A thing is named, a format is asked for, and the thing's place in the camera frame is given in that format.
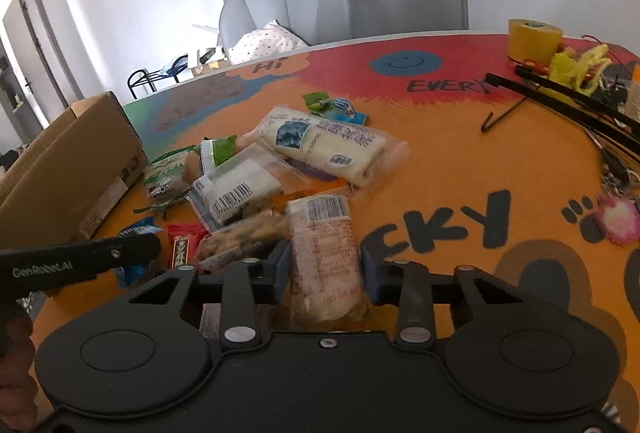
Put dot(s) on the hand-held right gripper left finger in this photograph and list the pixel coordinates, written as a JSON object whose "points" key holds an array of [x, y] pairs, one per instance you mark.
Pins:
{"points": [[279, 273]]}

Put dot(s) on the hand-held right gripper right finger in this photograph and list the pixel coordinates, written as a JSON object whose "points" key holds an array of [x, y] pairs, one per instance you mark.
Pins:
{"points": [[372, 278]]}

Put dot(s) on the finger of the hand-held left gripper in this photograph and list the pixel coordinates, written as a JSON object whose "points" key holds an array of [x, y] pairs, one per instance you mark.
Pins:
{"points": [[132, 252]]}

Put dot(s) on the small blue snack packet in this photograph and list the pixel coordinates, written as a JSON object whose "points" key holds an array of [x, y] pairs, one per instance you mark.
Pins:
{"points": [[137, 230]]}

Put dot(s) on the clear pink snack packet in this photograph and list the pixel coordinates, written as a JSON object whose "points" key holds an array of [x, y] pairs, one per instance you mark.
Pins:
{"points": [[325, 258]]}

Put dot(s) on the small red snack packet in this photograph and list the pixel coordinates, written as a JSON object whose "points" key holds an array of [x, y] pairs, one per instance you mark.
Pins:
{"points": [[182, 245]]}

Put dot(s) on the clear brown snack packet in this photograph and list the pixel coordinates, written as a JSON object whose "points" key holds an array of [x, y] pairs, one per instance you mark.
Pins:
{"points": [[240, 235]]}

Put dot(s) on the green cow print snack packet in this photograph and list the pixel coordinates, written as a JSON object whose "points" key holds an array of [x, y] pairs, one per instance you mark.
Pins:
{"points": [[165, 178]]}

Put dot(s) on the white barcode snack packet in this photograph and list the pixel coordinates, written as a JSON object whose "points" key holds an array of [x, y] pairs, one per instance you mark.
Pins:
{"points": [[235, 190]]}

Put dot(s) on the brown cardboard box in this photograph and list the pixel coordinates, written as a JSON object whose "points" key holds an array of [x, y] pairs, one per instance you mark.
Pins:
{"points": [[70, 168]]}

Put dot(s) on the green white snack packet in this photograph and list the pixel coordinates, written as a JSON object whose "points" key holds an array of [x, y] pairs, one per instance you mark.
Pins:
{"points": [[220, 150]]}

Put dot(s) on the white blue label snack packet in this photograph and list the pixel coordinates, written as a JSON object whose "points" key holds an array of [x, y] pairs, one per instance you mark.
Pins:
{"points": [[325, 145]]}

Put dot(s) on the person's left hand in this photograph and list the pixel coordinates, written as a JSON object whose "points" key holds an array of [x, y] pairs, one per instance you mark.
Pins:
{"points": [[15, 378]]}

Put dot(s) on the small blue candy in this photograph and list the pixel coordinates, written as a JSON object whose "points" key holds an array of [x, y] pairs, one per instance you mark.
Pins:
{"points": [[347, 110]]}

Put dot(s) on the black shoe rack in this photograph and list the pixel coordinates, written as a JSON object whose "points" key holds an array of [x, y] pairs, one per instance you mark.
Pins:
{"points": [[150, 78]]}

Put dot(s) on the small green candy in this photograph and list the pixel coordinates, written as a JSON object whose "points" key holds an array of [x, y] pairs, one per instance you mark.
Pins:
{"points": [[316, 102]]}

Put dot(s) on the blue item on rack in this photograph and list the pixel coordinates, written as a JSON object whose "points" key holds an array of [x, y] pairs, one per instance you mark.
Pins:
{"points": [[167, 69]]}

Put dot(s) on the printed cardboard box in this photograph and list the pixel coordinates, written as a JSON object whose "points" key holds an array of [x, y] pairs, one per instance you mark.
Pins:
{"points": [[207, 60]]}

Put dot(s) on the dotted white pillow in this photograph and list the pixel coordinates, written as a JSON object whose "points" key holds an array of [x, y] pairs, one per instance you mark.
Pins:
{"points": [[267, 42]]}

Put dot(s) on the black metal bars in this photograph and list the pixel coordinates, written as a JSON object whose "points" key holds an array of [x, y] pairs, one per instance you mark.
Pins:
{"points": [[565, 95]]}

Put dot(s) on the bundle of keys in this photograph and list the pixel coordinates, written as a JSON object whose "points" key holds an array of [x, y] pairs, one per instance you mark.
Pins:
{"points": [[617, 168]]}

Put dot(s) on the yellow tape roll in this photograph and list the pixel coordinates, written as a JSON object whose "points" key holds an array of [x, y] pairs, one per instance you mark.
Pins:
{"points": [[532, 40]]}

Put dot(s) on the yellow plastic toy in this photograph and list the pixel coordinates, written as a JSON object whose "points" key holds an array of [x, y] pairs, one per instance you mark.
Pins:
{"points": [[580, 68]]}

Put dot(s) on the grey door frame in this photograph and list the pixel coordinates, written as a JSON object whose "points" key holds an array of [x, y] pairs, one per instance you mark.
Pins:
{"points": [[45, 38]]}

